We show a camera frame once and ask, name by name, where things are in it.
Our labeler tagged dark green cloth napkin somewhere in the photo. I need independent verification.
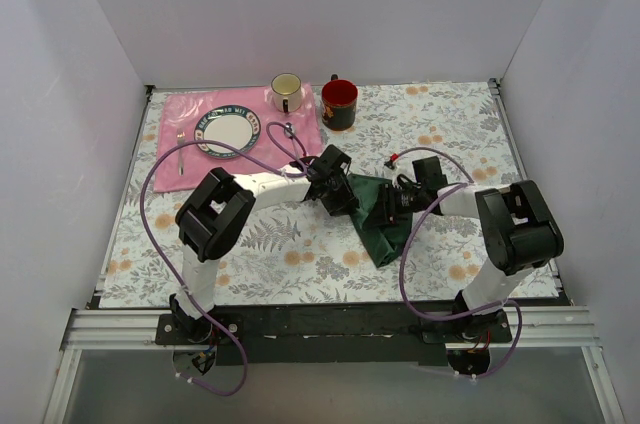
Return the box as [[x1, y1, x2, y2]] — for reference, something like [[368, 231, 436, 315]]
[[348, 174, 413, 268]]

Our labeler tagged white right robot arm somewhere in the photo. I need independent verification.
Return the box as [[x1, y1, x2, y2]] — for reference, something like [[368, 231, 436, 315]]
[[357, 157, 564, 342]]

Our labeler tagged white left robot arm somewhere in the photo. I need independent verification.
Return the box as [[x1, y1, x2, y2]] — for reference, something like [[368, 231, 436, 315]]
[[170, 145, 359, 344]]

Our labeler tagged pink placemat cloth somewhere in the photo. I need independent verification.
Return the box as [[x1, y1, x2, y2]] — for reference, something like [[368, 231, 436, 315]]
[[154, 83, 324, 192]]

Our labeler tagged silver spoon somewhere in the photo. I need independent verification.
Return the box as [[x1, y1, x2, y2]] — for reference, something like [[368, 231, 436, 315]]
[[283, 122, 296, 139]]

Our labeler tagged floral tablecloth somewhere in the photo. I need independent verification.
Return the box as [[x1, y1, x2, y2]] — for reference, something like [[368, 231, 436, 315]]
[[98, 81, 561, 309]]

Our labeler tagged dark mug red interior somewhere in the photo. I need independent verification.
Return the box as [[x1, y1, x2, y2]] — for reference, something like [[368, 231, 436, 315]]
[[321, 74, 358, 131]]

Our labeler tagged cream enamel mug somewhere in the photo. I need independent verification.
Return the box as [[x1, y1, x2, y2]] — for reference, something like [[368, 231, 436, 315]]
[[270, 73, 303, 114]]

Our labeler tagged white plate green rim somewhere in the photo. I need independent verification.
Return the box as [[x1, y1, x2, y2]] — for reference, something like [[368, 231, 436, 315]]
[[193, 105, 262, 159]]

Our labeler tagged silver fork on placemat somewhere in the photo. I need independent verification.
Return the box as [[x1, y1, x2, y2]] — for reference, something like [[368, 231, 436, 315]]
[[175, 127, 187, 176]]

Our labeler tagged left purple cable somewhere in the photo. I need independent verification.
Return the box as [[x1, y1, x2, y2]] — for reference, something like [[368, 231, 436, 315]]
[[140, 121, 311, 398]]

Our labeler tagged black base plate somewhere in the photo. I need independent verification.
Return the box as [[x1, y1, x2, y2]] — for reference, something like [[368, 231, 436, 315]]
[[155, 302, 512, 366]]

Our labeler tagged aluminium frame rail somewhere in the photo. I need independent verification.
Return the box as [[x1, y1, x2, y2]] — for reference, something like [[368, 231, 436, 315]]
[[61, 306, 624, 423]]

